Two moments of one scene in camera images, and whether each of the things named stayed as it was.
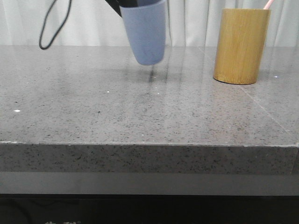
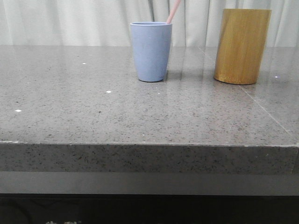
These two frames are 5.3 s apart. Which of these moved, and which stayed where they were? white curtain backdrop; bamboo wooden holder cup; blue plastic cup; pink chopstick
Moved: blue plastic cup; pink chopstick
Stayed: white curtain backdrop; bamboo wooden holder cup
